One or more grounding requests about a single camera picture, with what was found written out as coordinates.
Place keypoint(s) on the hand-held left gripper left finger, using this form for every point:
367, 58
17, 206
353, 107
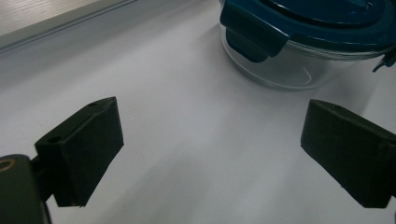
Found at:
90, 152

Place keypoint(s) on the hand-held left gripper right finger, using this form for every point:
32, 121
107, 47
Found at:
348, 152

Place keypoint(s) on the round glass container teal lid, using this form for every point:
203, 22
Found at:
311, 28

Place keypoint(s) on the aluminium rail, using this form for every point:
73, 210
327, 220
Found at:
37, 15

